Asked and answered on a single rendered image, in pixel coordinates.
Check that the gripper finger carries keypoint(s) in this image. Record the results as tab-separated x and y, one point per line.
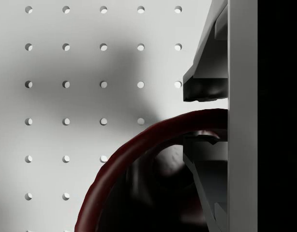
206	89
211	174

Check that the red mug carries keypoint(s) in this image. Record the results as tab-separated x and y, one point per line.
119	169

